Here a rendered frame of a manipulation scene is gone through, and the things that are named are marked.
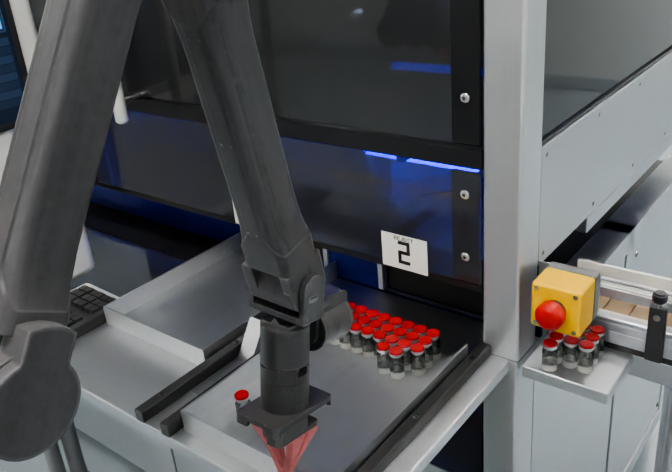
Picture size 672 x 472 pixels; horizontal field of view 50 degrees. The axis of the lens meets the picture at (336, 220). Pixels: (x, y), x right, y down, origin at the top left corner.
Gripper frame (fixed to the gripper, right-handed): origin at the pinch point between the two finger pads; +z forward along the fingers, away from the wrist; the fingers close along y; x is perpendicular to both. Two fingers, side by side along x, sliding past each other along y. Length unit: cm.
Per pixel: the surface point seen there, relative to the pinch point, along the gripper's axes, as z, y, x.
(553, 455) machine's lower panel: 25, 60, -13
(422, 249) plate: -18.4, 35.5, 3.1
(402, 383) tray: -1.1, 25.2, -0.7
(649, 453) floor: 68, 144, -13
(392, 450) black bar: -0.3, 11.2, -8.3
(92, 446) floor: 83, 57, 132
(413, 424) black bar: -1.4, 16.5, -8.0
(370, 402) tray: -0.1, 19.3, 0.8
